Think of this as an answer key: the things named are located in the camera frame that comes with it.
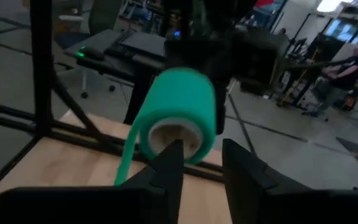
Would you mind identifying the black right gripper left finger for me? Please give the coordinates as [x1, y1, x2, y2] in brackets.
[119, 139, 185, 224]

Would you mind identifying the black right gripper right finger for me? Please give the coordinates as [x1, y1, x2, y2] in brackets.
[222, 138, 310, 224]

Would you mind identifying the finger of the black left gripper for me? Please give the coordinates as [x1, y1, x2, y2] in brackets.
[213, 77, 229, 135]

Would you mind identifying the teal elastic bandage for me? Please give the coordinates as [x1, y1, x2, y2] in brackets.
[113, 67, 217, 187]

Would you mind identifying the person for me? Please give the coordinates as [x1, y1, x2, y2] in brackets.
[303, 40, 358, 118]

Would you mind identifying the black keyboard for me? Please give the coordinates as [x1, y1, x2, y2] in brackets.
[103, 43, 136, 60]

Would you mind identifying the black desk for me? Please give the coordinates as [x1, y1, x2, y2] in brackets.
[63, 29, 167, 125]

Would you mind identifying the black mouse with green light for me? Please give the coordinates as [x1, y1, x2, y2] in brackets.
[76, 45, 105, 62]

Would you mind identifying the office chair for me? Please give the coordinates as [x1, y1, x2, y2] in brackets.
[55, 0, 125, 100]

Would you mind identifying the black metal table frame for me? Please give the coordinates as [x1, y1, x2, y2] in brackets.
[0, 0, 229, 200]

